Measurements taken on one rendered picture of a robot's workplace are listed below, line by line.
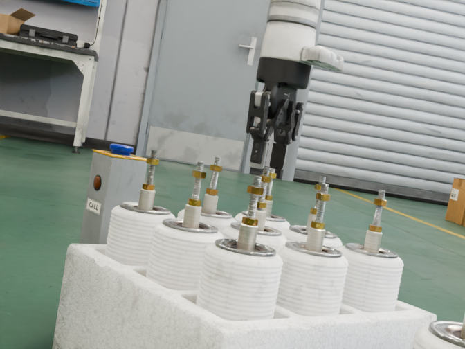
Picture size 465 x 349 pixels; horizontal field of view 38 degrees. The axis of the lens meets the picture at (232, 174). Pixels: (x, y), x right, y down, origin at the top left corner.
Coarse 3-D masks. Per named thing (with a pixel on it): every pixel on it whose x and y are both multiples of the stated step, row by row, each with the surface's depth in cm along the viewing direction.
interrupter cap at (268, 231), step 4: (232, 224) 98; (236, 224) 99; (236, 228) 96; (264, 228) 101; (268, 228) 101; (272, 228) 101; (260, 232) 95; (264, 232) 96; (268, 232) 97; (272, 232) 97; (276, 232) 99; (280, 232) 98
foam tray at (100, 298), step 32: (96, 256) 96; (64, 288) 101; (96, 288) 94; (128, 288) 88; (160, 288) 85; (64, 320) 101; (96, 320) 93; (128, 320) 87; (160, 320) 81; (192, 320) 76; (224, 320) 76; (256, 320) 78; (288, 320) 80; (320, 320) 83; (352, 320) 85; (384, 320) 89; (416, 320) 93
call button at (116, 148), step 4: (112, 144) 115; (116, 144) 116; (112, 148) 114; (116, 148) 114; (120, 148) 114; (124, 148) 114; (128, 148) 114; (132, 148) 115; (112, 152) 115; (116, 152) 114; (120, 152) 114; (124, 152) 115; (128, 152) 115
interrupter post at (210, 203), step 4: (204, 196) 108; (208, 196) 107; (212, 196) 107; (216, 196) 107; (204, 200) 107; (208, 200) 107; (212, 200) 107; (216, 200) 107; (204, 204) 107; (208, 204) 107; (212, 204) 107; (216, 204) 107; (204, 208) 107; (208, 208) 107; (212, 208) 107; (216, 208) 108; (204, 212) 107; (208, 212) 107; (212, 212) 107
